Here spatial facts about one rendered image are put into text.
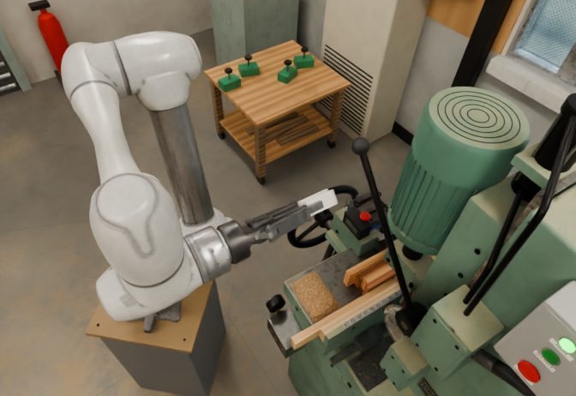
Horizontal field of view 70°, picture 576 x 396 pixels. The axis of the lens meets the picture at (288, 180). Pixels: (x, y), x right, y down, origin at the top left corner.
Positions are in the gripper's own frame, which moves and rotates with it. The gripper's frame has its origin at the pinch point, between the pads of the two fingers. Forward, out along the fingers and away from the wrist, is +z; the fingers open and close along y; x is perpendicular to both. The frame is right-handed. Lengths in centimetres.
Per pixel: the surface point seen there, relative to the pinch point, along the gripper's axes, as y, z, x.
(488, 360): 24.6, 8.5, -28.9
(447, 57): -106, 151, 15
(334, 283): -27.1, 9.1, -30.6
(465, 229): 18.1, 17.0, -10.5
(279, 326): -51, -4, -47
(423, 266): -5.9, 23.8, -27.2
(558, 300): 39.3, 8.6, -12.9
